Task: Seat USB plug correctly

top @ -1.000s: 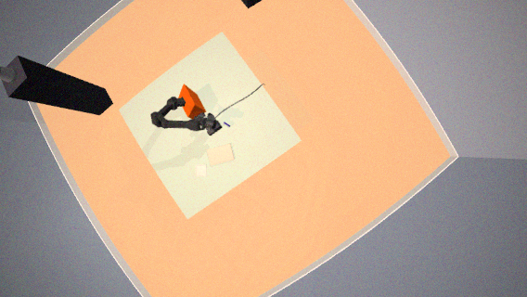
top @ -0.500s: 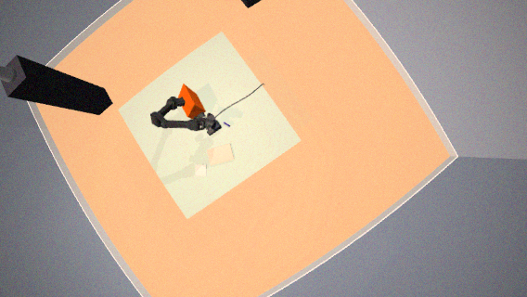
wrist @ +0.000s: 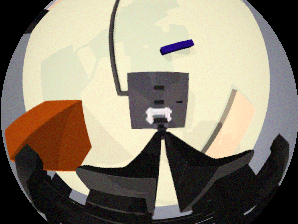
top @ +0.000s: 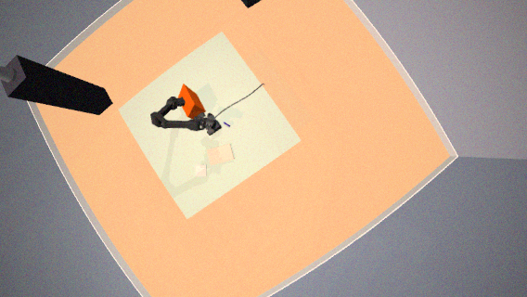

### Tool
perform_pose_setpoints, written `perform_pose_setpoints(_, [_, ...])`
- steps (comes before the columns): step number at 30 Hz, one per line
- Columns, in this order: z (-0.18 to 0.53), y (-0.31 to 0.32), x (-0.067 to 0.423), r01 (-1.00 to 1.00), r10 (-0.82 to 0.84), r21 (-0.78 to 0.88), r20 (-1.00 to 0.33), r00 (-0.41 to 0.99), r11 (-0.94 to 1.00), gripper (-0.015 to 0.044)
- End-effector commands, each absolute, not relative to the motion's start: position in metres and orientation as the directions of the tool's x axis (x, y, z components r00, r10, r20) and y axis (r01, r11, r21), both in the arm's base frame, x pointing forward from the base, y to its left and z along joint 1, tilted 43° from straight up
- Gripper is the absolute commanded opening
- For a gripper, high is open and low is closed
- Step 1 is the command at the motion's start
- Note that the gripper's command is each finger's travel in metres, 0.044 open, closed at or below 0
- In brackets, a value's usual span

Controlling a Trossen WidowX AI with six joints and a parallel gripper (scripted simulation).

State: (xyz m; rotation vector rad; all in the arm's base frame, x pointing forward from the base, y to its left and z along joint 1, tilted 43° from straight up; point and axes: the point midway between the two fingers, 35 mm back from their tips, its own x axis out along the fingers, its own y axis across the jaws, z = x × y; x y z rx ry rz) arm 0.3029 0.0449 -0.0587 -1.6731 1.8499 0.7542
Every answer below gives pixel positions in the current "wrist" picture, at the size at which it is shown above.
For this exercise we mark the dark blue flat bar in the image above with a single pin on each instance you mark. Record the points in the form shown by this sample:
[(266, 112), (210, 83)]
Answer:
[(175, 46)]

